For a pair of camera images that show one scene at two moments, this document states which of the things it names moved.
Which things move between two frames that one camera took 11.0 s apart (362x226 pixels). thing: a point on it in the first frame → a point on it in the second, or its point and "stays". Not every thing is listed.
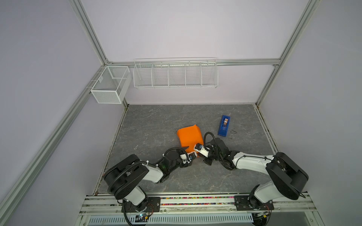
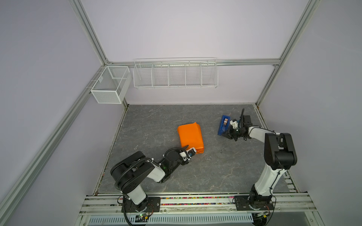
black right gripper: [206, 160] → [228, 134]
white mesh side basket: [112, 85] stays
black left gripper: [179, 151] stays
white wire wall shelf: [198, 72] stays
